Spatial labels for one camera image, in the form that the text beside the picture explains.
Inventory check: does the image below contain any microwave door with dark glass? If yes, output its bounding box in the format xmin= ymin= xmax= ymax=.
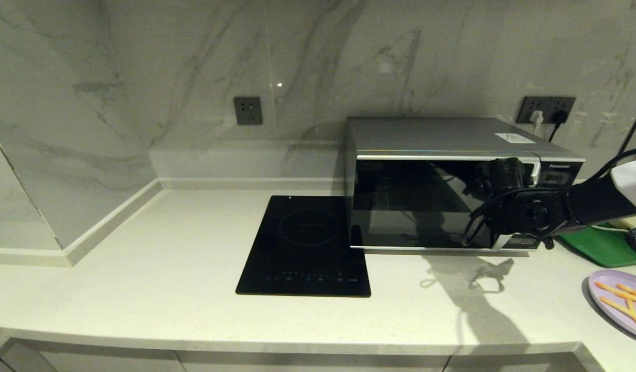
xmin=350 ymin=153 xmax=541 ymax=252

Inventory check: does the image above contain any purple plate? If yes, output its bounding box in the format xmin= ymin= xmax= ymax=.
xmin=588 ymin=270 xmax=636 ymax=342

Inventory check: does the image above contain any white paper sheet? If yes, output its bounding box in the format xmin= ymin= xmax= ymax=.
xmin=494 ymin=132 xmax=536 ymax=144

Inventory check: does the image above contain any silver Panasonic microwave oven body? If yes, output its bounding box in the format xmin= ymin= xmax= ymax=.
xmin=345 ymin=117 xmax=586 ymax=254

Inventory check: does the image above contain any green plastic tray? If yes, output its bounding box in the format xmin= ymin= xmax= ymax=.
xmin=557 ymin=220 xmax=636 ymax=268

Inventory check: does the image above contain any black induction cooktop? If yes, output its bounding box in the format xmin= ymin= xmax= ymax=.
xmin=236 ymin=195 xmax=371 ymax=298

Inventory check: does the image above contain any grey cabinet side panel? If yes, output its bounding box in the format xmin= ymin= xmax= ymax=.
xmin=0 ymin=338 xmax=57 ymax=372

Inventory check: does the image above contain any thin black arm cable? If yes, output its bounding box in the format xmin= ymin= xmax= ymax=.
xmin=461 ymin=148 xmax=636 ymax=247

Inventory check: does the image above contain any white power cable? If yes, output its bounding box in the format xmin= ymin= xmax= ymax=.
xmin=586 ymin=222 xmax=631 ymax=233

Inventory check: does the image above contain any black power plug with cable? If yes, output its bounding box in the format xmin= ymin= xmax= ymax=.
xmin=549 ymin=110 xmax=567 ymax=143

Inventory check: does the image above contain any grey double wall socket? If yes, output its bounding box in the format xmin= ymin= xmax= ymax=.
xmin=516 ymin=96 xmax=577 ymax=125

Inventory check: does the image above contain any grey single wall socket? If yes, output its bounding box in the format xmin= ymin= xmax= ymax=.
xmin=234 ymin=97 xmax=263 ymax=126

